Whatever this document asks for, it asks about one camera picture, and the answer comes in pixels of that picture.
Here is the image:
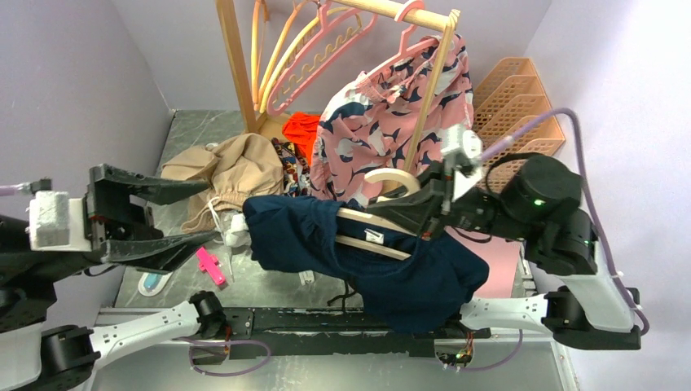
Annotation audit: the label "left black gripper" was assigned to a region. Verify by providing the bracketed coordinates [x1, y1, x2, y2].
[29, 161, 226, 281]

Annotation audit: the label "navy blue shorts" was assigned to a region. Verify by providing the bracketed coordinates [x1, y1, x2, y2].
[242, 195, 490, 333]

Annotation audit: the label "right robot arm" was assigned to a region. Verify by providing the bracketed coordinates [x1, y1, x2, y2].
[367, 153, 643, 350]

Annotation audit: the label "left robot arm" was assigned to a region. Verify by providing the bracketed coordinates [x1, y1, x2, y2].
[1, 164, 227, 390]

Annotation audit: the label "pink shark print shorts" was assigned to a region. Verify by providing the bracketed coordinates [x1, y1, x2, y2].
[310, 35, 473, 207]

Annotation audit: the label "beige shorts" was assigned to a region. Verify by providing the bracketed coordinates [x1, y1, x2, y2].
[161, 133, 284, 233]

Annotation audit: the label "colourful patterned shorts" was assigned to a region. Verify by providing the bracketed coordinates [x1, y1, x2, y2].
[271, 138, 310, 197]

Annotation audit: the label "pink hanger holding shorts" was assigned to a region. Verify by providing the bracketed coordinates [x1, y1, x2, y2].
[367, 0, 441, 77]

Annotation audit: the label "pink plastic hanger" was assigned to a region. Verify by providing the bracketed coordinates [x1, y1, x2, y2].
[266, 0, 379, 117]

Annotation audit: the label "orange hanger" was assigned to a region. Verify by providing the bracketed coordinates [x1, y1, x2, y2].
[251, 0, 315, 106]

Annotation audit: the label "pink plastic clip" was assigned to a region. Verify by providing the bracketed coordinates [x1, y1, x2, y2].
[196, 248, 226, 286]

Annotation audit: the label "blue toothbrush package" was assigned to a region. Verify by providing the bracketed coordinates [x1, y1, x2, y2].
[137, 272, 173, 297]

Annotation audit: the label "pink clipboard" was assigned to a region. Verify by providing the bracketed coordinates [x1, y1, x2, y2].
[446, 227, 520, 298]

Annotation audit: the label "white plastic clip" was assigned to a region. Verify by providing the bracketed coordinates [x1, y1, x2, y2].
[298, 270, 315, 286]

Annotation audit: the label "wooden clothes rack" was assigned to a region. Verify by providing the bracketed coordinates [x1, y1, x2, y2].
[217, 1, 469, 204]

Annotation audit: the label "peach plastic file organizer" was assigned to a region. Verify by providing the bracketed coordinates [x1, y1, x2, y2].
[473, 57, 566, 170]

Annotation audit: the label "orange garment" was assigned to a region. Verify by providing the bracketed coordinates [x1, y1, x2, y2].
[282, 112, 320, 165]

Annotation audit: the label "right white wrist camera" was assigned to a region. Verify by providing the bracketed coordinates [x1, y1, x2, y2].
[441, 124, 482, 203]

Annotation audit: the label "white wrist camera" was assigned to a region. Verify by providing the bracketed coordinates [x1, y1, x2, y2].
[28, 191, 92, 253]
[441, 124, 482, 203]

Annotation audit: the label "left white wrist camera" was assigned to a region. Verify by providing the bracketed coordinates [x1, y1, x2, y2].
[28, 191, 92, 253]

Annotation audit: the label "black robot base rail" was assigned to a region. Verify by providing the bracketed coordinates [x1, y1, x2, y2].
[195, 307, 471, 358]

